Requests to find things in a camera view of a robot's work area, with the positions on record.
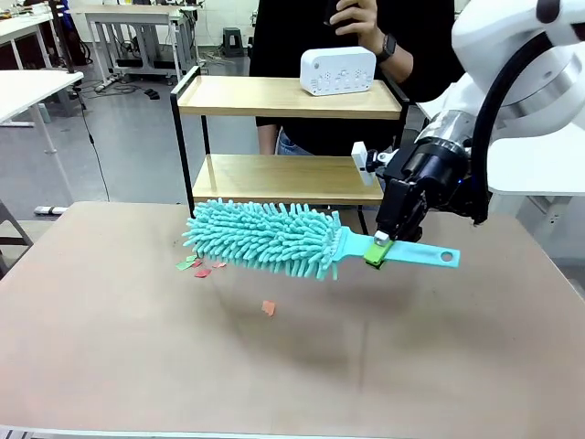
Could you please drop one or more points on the person's right forearm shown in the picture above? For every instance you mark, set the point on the person's right forearm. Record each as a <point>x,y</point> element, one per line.
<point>268,139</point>

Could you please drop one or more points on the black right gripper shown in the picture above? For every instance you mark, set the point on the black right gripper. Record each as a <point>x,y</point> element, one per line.
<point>439,174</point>

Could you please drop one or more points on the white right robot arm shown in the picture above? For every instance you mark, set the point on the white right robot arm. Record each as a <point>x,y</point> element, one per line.
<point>493,27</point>

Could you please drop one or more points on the teal microfiber duster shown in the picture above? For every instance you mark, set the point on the teal microfiber duster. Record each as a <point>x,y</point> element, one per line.
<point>256,238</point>

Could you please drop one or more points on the person in black shirt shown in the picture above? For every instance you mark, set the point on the person in black shirt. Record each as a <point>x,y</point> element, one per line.
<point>292,27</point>

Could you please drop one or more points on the black wrist watch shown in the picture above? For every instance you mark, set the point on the black wrist watch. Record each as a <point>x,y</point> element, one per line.
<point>386,48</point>

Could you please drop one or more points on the person's left hand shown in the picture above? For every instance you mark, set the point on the person's left hand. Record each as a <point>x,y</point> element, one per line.
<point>361,18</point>

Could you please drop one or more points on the white floor power strip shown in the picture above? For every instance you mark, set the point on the white floor power strip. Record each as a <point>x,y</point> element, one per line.
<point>107,83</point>

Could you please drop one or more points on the wooden two-tier shelf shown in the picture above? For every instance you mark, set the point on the wooden two-tier shelf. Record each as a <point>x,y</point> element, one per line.
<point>179,132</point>

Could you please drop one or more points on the person's left forearm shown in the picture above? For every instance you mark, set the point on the person's left forearm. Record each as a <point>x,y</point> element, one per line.
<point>400,61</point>

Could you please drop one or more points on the grey chair frame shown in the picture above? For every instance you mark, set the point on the grey chair frame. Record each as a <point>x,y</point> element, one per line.
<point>13,238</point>

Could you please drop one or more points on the white digital alarm clock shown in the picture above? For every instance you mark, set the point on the white digital alarm clock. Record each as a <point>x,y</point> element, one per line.
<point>338,71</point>

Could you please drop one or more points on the white table with thin legs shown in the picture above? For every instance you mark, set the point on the white table with thin legs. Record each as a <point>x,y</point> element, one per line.
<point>32,91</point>

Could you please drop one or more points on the white background desk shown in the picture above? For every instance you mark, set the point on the white background desk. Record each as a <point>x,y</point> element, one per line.
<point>23,27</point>

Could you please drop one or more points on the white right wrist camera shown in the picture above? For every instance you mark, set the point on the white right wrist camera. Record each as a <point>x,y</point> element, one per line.
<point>362,162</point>

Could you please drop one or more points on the black stand pole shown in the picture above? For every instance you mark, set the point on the black stand pole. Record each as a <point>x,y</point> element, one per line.
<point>64,36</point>

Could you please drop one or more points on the grey frame workbench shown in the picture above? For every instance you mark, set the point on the grey frame workbench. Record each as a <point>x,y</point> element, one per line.
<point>137,27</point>

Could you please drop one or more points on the grey step stool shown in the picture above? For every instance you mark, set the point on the grey step stool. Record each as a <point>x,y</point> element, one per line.
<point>231,40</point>

